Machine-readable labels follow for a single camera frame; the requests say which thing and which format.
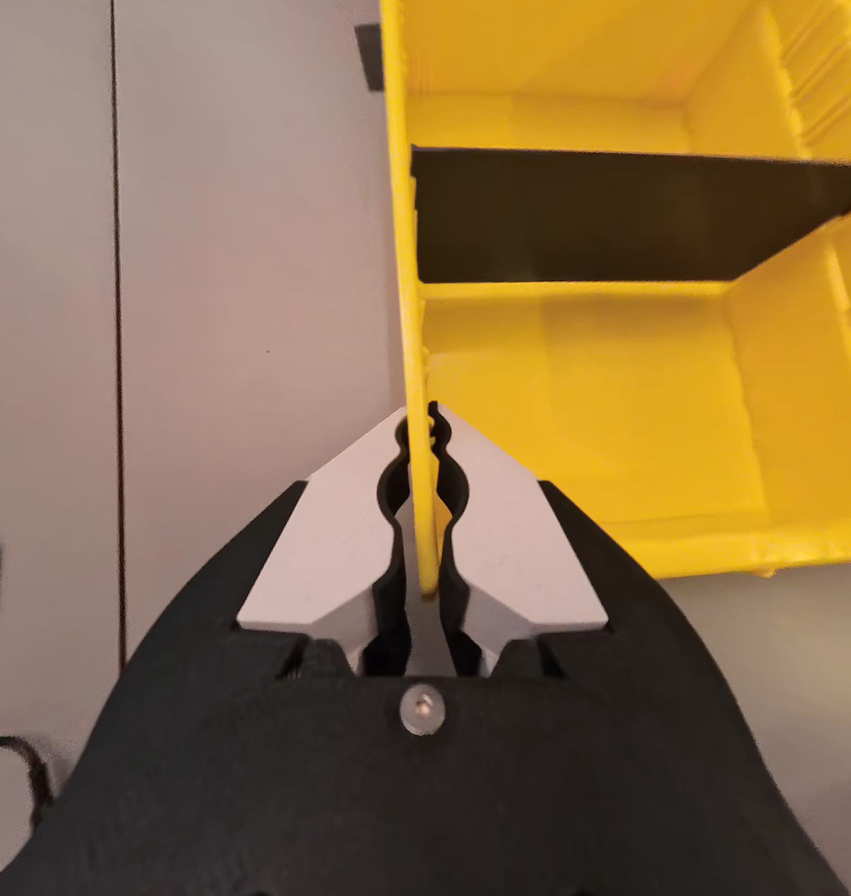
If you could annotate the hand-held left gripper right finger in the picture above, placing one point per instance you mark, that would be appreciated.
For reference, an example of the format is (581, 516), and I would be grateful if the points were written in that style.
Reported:
(523, 553)

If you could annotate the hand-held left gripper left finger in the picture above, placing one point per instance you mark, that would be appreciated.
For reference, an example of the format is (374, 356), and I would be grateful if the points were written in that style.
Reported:
(320, 553)

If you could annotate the large yellow plastic bin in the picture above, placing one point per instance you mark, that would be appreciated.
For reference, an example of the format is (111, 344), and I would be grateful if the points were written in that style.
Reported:
(607, 420)

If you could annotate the black bin divider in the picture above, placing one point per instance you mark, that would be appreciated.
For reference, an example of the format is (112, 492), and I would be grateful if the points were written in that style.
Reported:
(572, 217)

